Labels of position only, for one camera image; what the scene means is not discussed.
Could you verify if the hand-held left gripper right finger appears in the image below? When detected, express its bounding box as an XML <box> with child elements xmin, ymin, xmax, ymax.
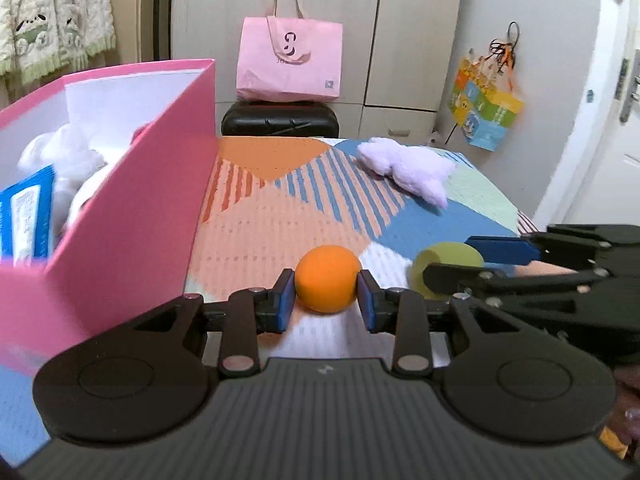
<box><xmin>357</xmin><ymin>270</ymin><xmax>526</xmax><ymax>377</ymax></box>

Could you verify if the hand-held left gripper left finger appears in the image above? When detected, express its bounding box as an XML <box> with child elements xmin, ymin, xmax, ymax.
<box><xmin>132</xmin><ymin>269</ymin><xmax>297</xmax><ymax>380</ymax></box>

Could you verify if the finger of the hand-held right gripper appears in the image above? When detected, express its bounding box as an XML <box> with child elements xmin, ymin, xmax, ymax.
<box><xmin>422</xmin><ymin>262</ymin><xmax>612</xmax><ymax>305</ymax></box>
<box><xmin>465</xmin><ymin>224</ymin><xmax>640</xmax><ymax>270</ymax></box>

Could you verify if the yellow-green ball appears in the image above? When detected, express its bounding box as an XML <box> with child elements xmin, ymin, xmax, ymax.
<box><xmin>410</xmin><ymin>241</ymin><xmax>486</xmax><ymax>302</ymax></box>

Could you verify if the orange ball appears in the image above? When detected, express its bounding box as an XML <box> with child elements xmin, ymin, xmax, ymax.
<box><xmin>294</xmin><ymin>244</ymin><xmax>364</xmax><ymax>314</ymax></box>

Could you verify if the pink cardboard box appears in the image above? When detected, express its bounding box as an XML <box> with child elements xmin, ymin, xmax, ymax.
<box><xmin>0</xmin><ymin>58</ymin><xmax>218</xmax><ymax>363</ymax></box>

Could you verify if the white plush cat keychain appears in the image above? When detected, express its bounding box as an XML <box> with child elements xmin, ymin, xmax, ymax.
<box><xmin>65</xmin><ymin>162</ymin><xmax>126</xmax><ymax>229</ymax></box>

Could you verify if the blue plastic packet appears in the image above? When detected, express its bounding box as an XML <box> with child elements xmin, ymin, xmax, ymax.
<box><xmin>0</xmin><ymin>164</ymin><xmax>57</xmax><ymax>264</ymax></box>

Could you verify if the person's right hand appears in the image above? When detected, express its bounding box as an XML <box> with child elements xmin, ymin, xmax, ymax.
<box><xmin>599</xmin><ymin>365</ymin><xmax>640</xmax><ymax>461</ymax></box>

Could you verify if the patchwork knitted blanket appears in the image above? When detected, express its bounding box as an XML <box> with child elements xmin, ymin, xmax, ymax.
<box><xmin>0</xmin><ymin>135</ymin><xmax>537</xmax><ymax>467</ymax></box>

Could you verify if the purple plush toy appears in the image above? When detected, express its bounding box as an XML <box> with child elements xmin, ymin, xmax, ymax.
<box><xmin>356</xmin><ymin>136</ymin><xmax>457</xmax><ymax>209</ymax></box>

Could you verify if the colourful paper gift bag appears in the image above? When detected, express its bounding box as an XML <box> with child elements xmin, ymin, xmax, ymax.
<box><xmin>447</xmin><ymin>21</ymin><xmax>526</xmax><ymax>152</ymax></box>

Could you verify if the white door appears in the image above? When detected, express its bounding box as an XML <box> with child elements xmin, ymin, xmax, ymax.
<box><xmin>530</xmin><ymin>0</ymin><xmax>640</xmax><ymax>243</ymax></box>

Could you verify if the black suitcase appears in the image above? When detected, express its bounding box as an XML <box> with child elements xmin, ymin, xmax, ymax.
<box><xmin>221</xmin><ymin>100</ymin><xmax>340</xmax><ymax>139</ymax></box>

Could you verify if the beige wardrobe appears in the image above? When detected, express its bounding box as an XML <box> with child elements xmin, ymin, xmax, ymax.
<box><xmin>170</xmin><ymin>0</ymin><xmax>469</xmax><ymax>149</ymax></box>

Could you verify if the pink tote bag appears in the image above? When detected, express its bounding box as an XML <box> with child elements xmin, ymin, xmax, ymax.
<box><xmin>236</xmin><ymin>0</ymin><xmax>344</xmax><ymax>103</ymax></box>

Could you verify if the cream fleece cardigan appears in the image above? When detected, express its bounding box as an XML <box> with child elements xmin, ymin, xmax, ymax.
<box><xmin>0</xmin><ymin>0</ymin><xmax>117</xmax><ymax>84</ymax></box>

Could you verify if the metal door handle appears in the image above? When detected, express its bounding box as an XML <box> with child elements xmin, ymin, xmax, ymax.
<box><xmin>619</xmin><ymin>47</ymin><xmax>640</xmax><ymax>124</ymax></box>

